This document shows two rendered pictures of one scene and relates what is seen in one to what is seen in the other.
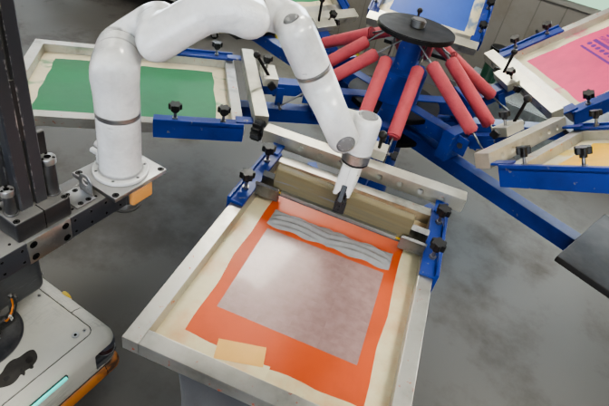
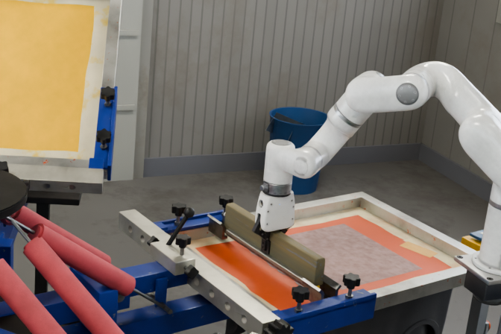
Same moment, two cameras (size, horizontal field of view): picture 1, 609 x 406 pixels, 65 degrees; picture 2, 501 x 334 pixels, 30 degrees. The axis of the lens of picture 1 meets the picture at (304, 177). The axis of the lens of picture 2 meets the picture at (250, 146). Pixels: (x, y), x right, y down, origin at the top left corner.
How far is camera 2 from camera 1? 3.13 m
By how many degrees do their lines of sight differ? 113
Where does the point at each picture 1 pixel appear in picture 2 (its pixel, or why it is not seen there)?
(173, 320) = not seen: hidden behind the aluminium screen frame
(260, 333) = (398, 250)
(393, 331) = (299, 222)
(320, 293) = (334, 249)
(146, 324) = not seen: hidden behind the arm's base
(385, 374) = (329, 216)
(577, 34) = not seen: outside the picture
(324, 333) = (351, 237)
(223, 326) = (423, 260)
